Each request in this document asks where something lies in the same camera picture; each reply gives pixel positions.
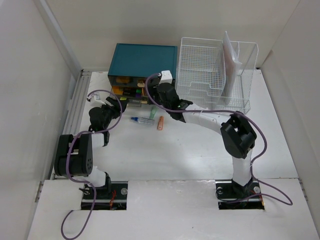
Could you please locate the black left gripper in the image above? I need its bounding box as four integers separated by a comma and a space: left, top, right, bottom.
98, 97, 127, 130

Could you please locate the green cap black highlighter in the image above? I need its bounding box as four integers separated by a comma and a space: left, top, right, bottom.
123, 88, 137, 95

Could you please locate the teal desktop drawer cabinet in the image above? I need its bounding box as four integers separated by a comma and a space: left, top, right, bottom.
108, 43, 178, 104

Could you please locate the clear mesh zipper pouch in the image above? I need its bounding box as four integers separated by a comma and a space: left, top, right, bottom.
222, 31, 242, 99

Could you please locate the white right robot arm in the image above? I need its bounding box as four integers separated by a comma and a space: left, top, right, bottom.
145, 83, 257, 197

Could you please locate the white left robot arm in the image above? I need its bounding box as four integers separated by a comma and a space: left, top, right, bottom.
54, 97, 129, 199

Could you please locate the clear staples box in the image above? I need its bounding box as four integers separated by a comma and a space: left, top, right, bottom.
130, 117, 155, 126

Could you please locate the clear acrylic file holder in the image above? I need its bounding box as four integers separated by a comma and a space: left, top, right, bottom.
213, 41, 259, 114

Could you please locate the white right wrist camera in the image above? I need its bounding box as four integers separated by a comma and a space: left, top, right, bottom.
159, 70, 173, 84

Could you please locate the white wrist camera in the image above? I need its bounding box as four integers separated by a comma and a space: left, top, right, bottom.
86, 92, 106, 107
159, 70, 173, 84

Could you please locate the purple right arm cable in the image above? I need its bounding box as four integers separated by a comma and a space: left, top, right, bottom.
145, 72, 293, 206

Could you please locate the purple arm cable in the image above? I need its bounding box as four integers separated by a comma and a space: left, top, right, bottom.
145, 72, 293, 206
61, 89, 123, 240

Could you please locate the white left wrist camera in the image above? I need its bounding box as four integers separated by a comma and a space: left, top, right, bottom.
86, 92, 106, 107

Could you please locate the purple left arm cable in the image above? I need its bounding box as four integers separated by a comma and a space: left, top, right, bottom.
61, 89, 123, 240

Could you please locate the aluminium rail frame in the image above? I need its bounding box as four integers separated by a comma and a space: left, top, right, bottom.
47, 69, 92, 180

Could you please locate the white wire mesh file tray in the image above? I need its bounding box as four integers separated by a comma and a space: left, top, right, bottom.
175, 37, 226, 110

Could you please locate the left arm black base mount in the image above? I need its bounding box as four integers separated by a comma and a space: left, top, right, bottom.
79, 176, 129, 211

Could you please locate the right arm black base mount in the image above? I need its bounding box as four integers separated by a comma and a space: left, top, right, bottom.
215, 179, 265, 210

